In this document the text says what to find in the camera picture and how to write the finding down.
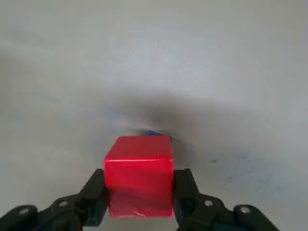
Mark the blue wooden cube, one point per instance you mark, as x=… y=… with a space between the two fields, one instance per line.
x=154 y=132

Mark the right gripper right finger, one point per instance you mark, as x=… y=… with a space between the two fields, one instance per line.
x=204 y=214

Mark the red wooden cube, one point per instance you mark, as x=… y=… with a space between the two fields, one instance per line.
x=139 y=180

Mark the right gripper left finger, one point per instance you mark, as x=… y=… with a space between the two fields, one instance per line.
x=72 y=211

